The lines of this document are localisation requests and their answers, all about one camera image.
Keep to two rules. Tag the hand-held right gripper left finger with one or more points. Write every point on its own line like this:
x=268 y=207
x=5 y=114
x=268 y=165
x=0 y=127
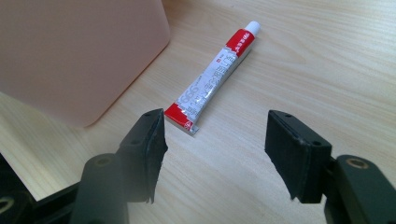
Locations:
x=141 y=155

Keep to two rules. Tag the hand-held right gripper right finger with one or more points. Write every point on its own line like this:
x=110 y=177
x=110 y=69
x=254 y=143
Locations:
x=299 y=155

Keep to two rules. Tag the red and white ointment tube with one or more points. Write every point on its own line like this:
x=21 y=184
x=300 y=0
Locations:
x=214 y=74

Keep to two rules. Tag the pink plastic container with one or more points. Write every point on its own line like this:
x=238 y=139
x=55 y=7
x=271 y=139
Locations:
x=74 y=56

